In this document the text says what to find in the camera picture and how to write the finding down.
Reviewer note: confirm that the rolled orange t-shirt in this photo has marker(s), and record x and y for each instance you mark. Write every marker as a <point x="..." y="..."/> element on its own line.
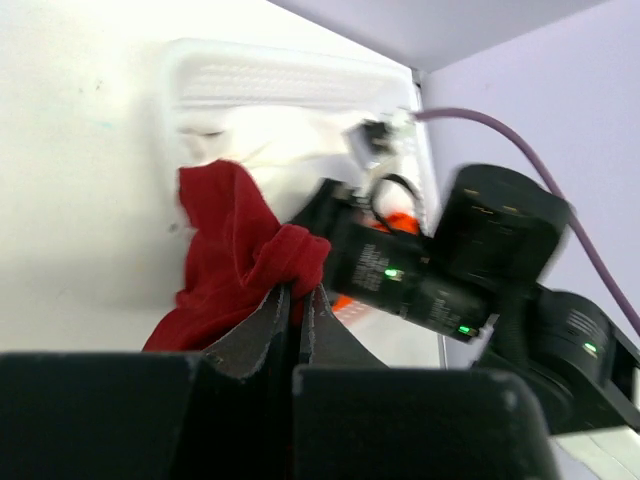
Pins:
<point x="397" y="220"/>

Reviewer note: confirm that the dark red t-shirt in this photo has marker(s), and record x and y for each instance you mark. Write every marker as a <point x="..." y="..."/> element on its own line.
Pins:
<point x="238" y="252"/>

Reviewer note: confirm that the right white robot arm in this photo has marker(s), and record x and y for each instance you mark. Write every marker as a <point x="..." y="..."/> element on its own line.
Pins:
<point x="498" y="231"/>

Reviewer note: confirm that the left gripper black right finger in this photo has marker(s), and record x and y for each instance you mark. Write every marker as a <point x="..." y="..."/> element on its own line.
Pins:
<point x="355" y="418"/>

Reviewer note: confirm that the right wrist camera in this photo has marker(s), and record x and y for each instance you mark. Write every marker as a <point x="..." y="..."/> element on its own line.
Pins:
<point x="378" y="143"/>

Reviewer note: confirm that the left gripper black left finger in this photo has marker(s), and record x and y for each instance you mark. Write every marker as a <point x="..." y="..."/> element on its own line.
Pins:
<point x="216" y="414"/>

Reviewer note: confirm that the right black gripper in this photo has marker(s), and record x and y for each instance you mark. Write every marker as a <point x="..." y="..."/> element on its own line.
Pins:
<point x="392" y="271"/>

